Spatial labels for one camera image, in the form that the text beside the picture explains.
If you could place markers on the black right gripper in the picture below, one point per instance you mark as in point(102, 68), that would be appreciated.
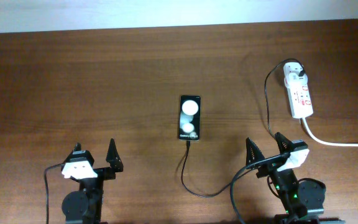
point(257, 154)

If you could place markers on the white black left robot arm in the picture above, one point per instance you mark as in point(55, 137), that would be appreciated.
point(84, 206)

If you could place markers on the white power strip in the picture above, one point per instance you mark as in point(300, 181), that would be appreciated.
point(298, 95)

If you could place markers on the white charger plug adapter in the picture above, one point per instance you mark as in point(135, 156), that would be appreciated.
point(294, 71)

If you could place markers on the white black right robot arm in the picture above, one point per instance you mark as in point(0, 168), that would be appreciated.
point(173, 181)

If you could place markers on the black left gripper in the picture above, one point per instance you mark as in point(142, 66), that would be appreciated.
point(114, 161)

